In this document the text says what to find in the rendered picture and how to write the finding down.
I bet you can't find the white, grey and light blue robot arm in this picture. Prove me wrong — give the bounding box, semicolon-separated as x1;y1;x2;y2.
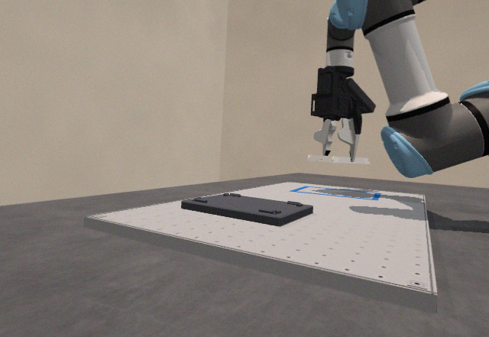
325;0;489;178

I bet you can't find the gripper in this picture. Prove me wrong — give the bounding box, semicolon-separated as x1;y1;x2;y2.
311;66;362;162

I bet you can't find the blue tape outline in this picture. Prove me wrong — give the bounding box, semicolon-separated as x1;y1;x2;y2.
290;186;381;200

